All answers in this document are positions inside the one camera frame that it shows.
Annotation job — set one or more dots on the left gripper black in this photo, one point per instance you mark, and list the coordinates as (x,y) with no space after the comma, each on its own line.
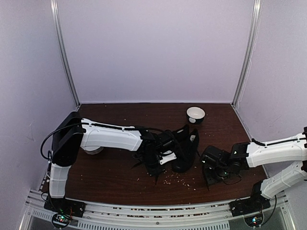
(153,172)

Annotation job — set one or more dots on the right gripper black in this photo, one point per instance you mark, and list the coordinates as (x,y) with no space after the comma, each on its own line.
(210,180)

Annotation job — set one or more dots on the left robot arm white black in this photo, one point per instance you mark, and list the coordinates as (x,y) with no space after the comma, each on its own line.
(75,133)

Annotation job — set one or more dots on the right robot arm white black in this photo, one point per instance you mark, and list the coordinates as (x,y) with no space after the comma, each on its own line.
(219,165)

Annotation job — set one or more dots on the black white round bowl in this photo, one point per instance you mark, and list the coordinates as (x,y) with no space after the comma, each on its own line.
(195,115)

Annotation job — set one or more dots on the white scalloped bowl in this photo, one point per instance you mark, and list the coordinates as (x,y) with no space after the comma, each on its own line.
(93,151)

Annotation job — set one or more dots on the right controller board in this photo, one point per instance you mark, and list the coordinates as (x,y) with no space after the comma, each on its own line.
(254,221)

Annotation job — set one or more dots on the controller board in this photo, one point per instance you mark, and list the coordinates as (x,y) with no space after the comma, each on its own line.
(60,220)
(254,221)

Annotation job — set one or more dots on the left controller board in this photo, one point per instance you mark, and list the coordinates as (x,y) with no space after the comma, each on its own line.
(60,220)

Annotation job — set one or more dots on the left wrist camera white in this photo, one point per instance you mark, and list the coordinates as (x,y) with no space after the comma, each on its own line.
(167,158)

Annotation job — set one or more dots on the front aluminium rail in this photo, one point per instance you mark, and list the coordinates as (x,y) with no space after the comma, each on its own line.
(206,216)

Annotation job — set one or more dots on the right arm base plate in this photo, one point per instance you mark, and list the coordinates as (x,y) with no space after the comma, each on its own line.
(249,205)

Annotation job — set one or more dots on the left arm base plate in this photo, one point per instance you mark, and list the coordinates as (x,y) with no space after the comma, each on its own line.
(65,206)

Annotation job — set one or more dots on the right aluminium frame post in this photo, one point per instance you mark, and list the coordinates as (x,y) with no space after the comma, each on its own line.
(254,27)

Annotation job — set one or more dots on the aluminium frame post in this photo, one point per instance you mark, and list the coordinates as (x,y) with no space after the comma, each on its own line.
(254,27)
(63,53)

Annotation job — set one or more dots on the left aluminium frame post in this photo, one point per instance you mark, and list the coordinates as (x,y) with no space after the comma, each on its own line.
(63,53)

